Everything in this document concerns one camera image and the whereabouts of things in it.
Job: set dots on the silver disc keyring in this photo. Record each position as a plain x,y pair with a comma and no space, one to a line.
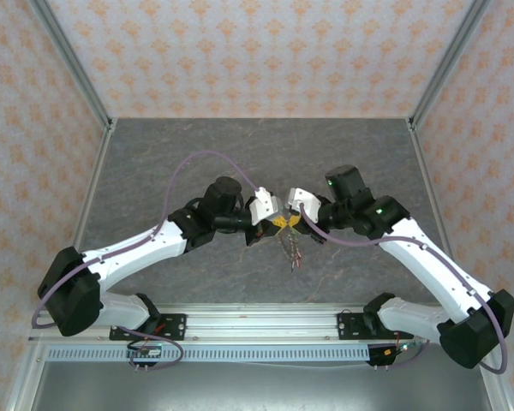
286,249

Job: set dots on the red key tag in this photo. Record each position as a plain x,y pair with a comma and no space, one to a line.
300,262

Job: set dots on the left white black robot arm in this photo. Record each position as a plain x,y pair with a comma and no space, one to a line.
141,252

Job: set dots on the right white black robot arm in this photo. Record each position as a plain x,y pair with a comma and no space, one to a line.
428,265

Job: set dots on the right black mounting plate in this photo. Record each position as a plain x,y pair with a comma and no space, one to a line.
347,327

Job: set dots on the black mounting plate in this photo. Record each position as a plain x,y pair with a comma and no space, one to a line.
347,327
175,327

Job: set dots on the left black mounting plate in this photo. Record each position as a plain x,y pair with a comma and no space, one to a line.
175,327

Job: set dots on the grey metal lower panel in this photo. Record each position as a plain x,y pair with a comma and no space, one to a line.
261,389

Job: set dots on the right controller circuit board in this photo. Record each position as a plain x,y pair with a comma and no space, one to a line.
400,347

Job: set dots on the controller circuit board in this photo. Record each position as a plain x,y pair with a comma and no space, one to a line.
400,347
147,352

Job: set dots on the left controller circuit board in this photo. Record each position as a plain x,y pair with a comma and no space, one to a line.
147,352

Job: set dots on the aluminium table edge rail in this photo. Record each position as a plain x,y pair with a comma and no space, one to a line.
430,192
85,214

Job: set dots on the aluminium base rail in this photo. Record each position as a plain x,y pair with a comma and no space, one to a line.
261,319

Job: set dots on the aluminium frame post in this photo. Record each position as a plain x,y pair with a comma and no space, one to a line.
76,68
443,68

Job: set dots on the aluminium frame leg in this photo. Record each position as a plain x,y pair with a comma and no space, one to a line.
499,398
23,385

